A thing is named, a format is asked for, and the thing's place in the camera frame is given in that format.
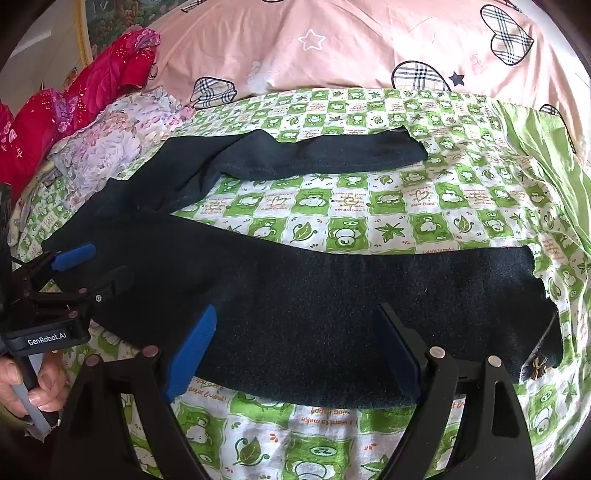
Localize person's left hand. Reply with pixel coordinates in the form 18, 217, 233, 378
0, 353, 71, 426

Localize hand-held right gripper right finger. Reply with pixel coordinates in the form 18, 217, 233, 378
373, 302, 536, 480

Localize pale floral pillow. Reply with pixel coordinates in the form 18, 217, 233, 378
46, 85, 197, 195

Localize black pants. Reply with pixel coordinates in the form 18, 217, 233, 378
41, 128, 565, 409

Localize framed landscape picture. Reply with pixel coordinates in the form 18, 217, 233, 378
76, 0, 155, 63

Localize green checked printed bedsheet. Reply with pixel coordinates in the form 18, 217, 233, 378
9, 85, 591, 480

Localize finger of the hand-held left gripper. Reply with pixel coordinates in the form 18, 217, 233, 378
14, 243, 98, 297
36, 265, 136, 319

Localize plain green cloth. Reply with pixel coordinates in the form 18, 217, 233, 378
496, 99, 591, 268

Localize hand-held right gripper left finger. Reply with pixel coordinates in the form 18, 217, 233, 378
51, 304, 218, 480

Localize pink quilt with plaid hearts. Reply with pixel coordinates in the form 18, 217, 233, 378
152, 0, 591, 158

